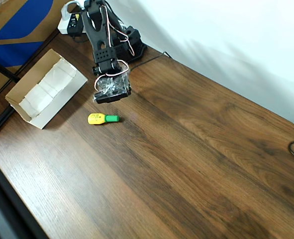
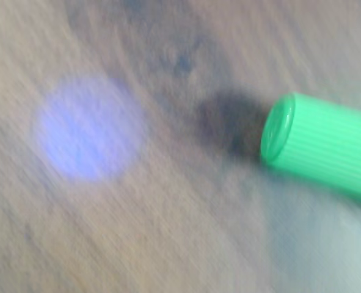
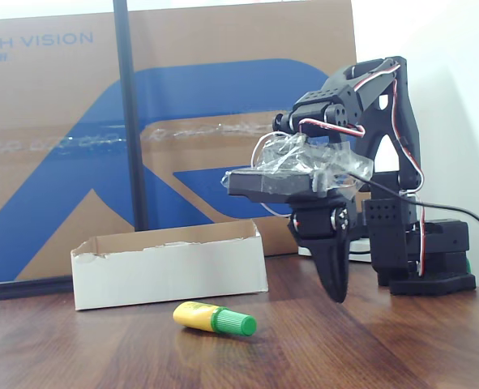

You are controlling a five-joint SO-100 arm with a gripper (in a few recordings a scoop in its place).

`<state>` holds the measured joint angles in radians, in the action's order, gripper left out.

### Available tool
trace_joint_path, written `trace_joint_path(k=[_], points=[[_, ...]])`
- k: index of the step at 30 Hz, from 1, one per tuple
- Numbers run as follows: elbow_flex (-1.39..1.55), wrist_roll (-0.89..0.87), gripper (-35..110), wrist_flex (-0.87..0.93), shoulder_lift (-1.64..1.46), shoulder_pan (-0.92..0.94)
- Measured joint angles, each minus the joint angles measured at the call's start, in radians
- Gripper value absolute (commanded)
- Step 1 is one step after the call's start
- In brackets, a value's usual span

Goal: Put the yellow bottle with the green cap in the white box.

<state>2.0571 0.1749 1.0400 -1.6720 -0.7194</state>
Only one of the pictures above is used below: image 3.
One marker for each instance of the large brown blue-printed carton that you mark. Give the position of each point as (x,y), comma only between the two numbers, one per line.
(223,101)

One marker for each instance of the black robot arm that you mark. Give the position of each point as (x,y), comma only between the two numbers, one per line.
(389,227)

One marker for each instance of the green clamp piece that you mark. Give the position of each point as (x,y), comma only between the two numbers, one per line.
(468,266)

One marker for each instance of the white cardboard box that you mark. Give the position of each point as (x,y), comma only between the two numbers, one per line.
(162,271)

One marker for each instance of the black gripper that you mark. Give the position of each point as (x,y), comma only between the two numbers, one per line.
(317,228)

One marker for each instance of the tape-wrapped black camera mount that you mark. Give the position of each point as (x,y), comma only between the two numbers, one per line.
(271,182)

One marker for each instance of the black vertical pole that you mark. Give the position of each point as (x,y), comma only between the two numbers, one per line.
(131,121)

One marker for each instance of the black flat bar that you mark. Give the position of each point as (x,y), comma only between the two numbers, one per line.
(24,288)

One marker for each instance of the yellow glue tube green cap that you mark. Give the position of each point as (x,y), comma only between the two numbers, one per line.
(206,317)

